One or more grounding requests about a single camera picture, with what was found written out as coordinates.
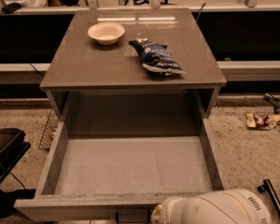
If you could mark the grey top drawer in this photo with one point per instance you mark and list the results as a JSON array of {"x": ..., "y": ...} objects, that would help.
[{"x": 117, "y": 156}]

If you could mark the black robot base tray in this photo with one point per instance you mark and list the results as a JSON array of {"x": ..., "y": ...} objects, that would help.
[{"x": 12, "y": 148}]

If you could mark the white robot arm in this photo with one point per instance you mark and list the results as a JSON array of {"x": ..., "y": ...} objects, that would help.
[{"x": 232, "y": 206}]

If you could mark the grey drawer cabinet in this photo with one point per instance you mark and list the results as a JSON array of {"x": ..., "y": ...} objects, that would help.
[{"x": 80, "y": 64}]

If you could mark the blue chip bag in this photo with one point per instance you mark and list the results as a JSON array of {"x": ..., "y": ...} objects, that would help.
[{"x": 156, "y": 59}]

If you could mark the white paper bowl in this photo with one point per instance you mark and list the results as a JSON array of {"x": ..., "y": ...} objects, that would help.
[{"x": 106, "y": 33}]

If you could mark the crumpled snack wrapper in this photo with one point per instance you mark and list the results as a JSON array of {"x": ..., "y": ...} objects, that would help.
[{"x": 258, "y": 122}]

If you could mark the blue snack packet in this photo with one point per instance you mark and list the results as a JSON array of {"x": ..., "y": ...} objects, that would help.
[{"x": 273, "y": 101}]

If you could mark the black bar tool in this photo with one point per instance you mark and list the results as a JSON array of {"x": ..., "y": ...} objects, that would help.
[{"x": 267, "y": 186}]

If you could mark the wire mesh basket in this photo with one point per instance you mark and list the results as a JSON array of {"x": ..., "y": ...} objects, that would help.
[{"x": 49, "y": 132}]

